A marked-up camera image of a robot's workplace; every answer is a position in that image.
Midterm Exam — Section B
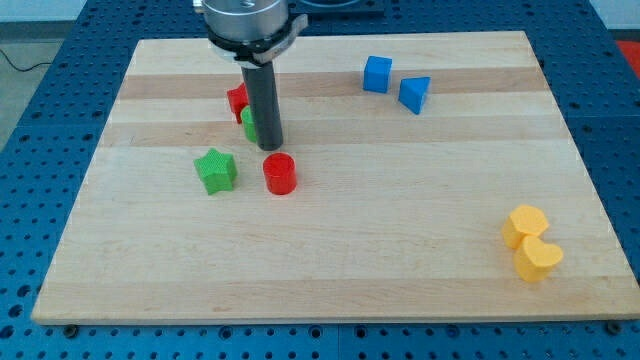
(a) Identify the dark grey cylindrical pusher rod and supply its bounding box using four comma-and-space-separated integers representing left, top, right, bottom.
242, 62, 283, 151

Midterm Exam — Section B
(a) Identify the red cylinder block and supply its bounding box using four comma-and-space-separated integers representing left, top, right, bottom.
263, 152, 297, 195

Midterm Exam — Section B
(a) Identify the yellow heart block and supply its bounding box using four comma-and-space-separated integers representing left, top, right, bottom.
513, 235, 564, 283

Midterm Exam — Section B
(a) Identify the red star block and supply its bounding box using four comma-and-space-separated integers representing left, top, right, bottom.
226, 83, 249, 124

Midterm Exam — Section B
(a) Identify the green cylinder block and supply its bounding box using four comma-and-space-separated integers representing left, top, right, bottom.
240, 105, 257, 143

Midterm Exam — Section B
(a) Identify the green star block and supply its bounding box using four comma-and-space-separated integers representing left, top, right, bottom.
193, 148, 237, 195

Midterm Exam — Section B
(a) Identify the blue cube block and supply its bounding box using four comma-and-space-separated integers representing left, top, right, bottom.
362, 55, 393, 93

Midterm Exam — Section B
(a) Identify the blue triangular prism block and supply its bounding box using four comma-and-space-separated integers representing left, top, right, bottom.
398, 77, 431, 115

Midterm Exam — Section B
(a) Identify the light wooden board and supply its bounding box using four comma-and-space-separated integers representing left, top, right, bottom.
32, 31, 639, 325

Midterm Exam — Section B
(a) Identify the yellow hexagon block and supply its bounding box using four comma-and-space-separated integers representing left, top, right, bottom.
501, 204, 549, 249

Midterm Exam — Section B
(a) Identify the black cable on floor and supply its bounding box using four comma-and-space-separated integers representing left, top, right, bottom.
0, 48, 53, 73

